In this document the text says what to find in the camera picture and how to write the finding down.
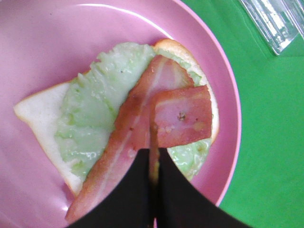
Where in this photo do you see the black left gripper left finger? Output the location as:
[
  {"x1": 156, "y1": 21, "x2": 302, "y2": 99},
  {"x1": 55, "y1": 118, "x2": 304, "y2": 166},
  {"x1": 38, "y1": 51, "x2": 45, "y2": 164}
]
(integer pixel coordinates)
[{"x1": 69, "y1": 149, "x2": 155, "y2": 228}]

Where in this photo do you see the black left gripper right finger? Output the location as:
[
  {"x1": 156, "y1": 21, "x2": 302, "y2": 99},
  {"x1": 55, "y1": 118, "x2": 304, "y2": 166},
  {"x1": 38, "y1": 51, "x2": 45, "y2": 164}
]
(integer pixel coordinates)
[{"x1": 156, "y1": 148, "x2": 249, "y2": 228}]

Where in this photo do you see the bacon strip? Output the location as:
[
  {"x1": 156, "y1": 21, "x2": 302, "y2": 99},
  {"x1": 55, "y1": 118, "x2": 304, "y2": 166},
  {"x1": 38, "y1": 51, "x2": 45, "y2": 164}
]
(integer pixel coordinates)
[
  {"x1": 66, "y1": 55, "x2": 194, "y2": 224},
  {"x1": 148, "y1": 85, "x2": 213, "y2": 188}
]

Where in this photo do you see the green lettuce leaf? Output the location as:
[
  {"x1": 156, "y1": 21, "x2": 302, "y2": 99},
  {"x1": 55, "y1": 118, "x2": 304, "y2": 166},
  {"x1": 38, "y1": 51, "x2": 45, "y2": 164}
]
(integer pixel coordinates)
[{"x1": 54, "y1": 42, "x2": 208, "y2": 181}]

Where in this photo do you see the bread slice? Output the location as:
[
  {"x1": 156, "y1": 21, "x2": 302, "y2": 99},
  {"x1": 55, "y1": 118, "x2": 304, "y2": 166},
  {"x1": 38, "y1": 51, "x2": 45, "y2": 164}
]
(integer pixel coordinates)
[{"x1": 13, "y1": 38, "x2": 219, "y2": 197}]

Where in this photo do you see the green tablecloth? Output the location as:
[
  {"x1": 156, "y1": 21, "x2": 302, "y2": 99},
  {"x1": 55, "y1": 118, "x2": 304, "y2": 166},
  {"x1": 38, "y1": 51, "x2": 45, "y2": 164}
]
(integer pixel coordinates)
[{"x1": 186, "y1": 0, "x2": 304, "y2": 228}]

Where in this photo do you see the pink round plate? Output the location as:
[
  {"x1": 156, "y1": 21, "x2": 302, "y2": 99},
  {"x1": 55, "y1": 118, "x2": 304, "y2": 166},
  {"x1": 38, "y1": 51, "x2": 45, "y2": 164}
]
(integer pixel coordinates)
[{"x1": 0, "y1": 0, "x2": 241, "y2": 228}]

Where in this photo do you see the right clear plastic tray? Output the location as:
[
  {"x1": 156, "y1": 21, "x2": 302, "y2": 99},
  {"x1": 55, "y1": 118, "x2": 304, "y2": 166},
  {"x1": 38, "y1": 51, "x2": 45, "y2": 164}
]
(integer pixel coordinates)
[{"x1": 240, "y1": 0, "x2": 304, "y2": 57}]

